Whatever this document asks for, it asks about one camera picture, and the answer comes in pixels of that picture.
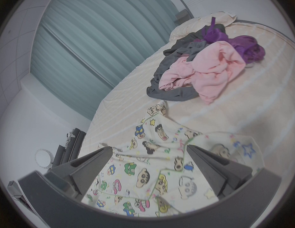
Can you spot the grey garment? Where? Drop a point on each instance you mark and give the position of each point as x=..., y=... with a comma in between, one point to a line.
x=166, y=65

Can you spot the blue-green curtain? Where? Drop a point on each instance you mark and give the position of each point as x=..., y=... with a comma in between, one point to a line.
x=114, y=20
x=66, y=79

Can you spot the white printed pyjama top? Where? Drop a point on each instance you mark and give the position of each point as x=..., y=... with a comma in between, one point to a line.
x=142, y=165

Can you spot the grey bedside table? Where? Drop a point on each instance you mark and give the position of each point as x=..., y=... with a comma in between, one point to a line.
x=182, y=14

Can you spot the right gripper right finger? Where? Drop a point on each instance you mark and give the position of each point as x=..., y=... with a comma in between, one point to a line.
x=214, y=172

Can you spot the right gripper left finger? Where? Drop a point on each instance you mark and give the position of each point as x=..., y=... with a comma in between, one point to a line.
x=90, y=167

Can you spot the black garment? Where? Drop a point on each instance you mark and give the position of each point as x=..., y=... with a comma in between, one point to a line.
x=183, y=44

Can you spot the bed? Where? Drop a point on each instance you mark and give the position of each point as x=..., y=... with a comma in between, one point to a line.
x=233, y=98

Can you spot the cream pillow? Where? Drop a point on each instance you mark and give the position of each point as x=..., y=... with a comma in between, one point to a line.
x=185, y=30

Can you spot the purple garment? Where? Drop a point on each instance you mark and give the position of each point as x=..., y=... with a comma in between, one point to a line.
x=247, y=49

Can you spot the pink garment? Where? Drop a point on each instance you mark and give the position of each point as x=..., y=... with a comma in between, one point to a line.
x=209, y=65

